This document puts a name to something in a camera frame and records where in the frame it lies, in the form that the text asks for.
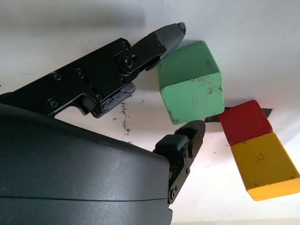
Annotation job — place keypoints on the black tape strip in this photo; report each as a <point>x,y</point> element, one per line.
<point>212,119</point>

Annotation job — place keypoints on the red wooden cube block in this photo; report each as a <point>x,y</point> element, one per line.
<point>246,122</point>

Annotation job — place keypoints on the green wooden cube block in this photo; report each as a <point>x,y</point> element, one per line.
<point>192,89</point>

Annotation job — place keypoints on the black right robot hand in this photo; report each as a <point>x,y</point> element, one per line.
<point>70,168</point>

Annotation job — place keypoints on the yellow wooden cube block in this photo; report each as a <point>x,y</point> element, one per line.
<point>264,164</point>

